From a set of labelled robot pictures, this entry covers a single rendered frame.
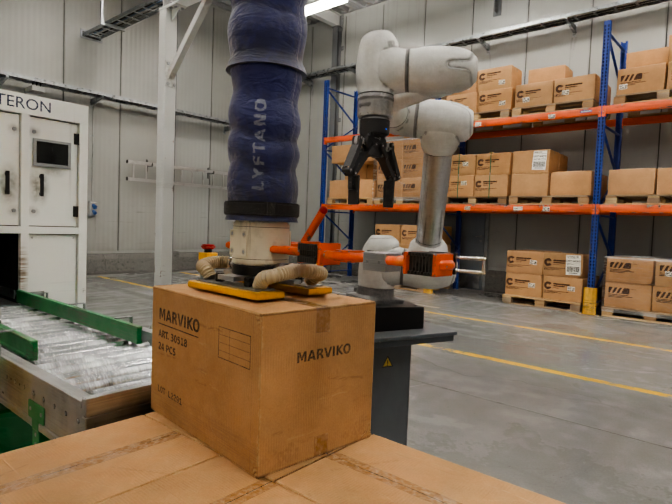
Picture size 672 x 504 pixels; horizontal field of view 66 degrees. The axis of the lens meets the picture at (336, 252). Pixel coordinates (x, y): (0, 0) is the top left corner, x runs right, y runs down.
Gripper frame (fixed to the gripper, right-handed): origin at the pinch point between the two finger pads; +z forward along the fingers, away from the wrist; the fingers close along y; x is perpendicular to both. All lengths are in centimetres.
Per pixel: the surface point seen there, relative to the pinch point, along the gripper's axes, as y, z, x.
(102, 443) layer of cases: 43, 68, -55
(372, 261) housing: 5.2, 14.5, 5.4
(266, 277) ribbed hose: 13.9, 20.8, -23.5
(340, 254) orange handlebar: 5.2, 13.6, -5.1
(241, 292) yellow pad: 17.0, 25.4, -30.1
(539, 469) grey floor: -150, 122, -12
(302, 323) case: 12.1, 31.3, -10.8
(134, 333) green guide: -11, 62, -153
